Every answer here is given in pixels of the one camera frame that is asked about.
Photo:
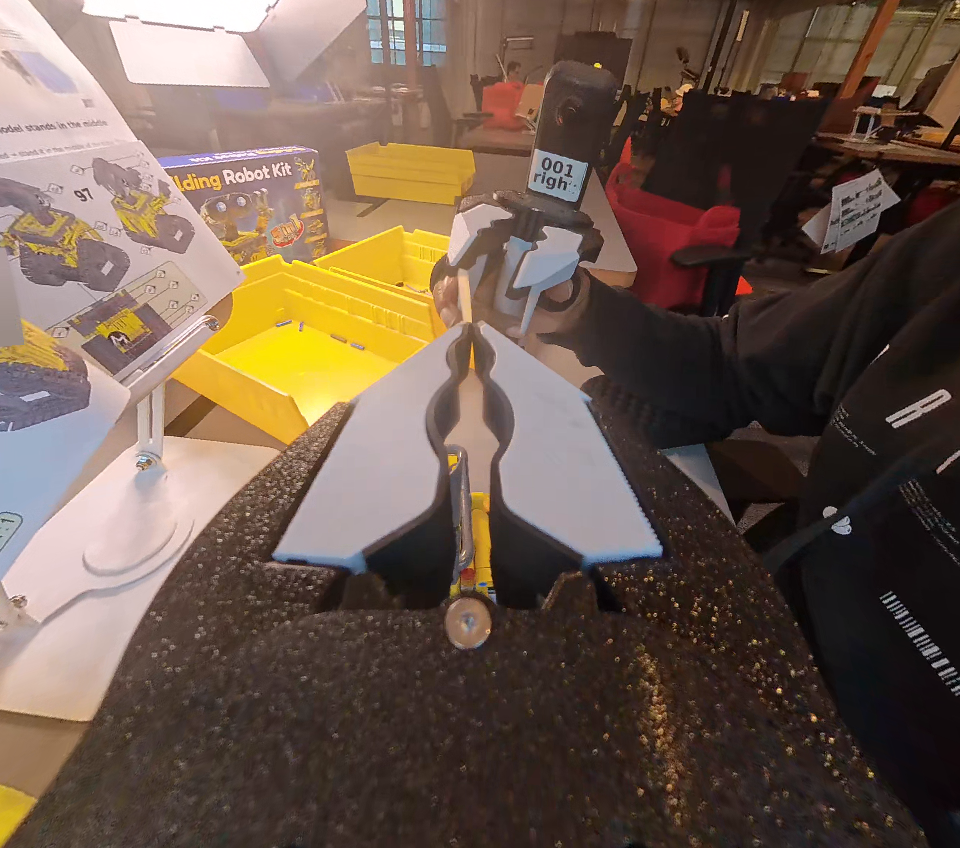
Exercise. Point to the person's right hand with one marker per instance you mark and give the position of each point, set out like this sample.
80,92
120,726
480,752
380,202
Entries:
562,308

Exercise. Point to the window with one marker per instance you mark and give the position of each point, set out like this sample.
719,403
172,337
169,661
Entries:
390,30

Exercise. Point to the person's right forearm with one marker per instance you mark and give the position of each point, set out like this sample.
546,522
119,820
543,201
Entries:
750,353

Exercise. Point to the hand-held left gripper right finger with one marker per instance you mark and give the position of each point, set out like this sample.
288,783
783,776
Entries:
577,488

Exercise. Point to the dark blue toy box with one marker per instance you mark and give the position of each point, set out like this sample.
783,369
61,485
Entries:
247,172

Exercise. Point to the printed task sheet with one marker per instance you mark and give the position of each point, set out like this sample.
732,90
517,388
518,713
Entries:
75,135

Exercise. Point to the small peeled sticker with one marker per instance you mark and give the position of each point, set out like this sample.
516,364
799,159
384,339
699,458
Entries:
466,308

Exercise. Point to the building instruction booklet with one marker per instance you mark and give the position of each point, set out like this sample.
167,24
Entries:
150,247

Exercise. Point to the black office chair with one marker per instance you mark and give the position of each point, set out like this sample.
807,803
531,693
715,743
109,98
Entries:
750,142

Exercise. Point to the person's black hoodie torso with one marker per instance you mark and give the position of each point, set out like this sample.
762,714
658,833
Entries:
885,563

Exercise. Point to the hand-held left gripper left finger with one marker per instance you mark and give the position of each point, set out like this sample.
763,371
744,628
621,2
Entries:
360,488

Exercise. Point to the red fabric bag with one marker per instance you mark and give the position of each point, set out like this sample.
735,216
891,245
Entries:
502,101

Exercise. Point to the yellow grey brick robot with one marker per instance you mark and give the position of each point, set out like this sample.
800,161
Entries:
480,533

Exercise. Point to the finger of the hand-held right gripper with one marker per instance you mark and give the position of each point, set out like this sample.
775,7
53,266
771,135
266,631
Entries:
551,255
469,232

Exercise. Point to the printed paper sheet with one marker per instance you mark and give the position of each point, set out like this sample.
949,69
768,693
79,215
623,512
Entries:
855,210

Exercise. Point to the white booklet stand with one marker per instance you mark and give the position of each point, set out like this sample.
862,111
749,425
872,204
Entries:
75,638

